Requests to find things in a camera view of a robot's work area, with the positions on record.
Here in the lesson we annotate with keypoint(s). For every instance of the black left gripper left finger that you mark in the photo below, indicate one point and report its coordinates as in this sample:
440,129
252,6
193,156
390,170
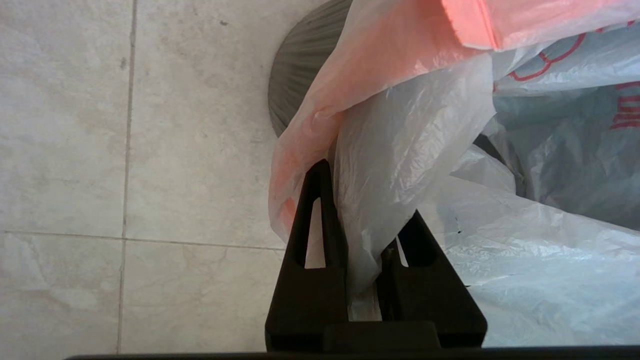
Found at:
300,305

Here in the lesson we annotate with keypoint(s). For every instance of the white plastic bag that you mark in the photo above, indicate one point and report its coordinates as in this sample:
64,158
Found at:
425,125

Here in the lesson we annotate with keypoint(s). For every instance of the black round trash bin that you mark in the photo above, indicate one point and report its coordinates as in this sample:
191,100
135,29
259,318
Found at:
300,65

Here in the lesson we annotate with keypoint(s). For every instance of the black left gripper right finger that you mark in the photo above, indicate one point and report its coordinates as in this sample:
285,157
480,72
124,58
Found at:
435,305

